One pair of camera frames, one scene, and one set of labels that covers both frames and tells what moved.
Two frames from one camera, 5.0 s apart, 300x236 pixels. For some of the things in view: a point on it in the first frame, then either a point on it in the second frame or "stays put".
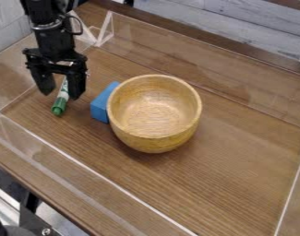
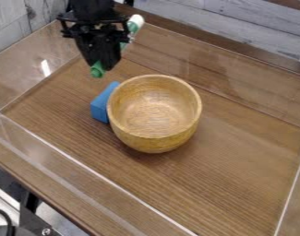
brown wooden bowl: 154,112 stays put
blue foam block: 98,105 stays put
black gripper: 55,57 to 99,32
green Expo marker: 58,105 to 134,24
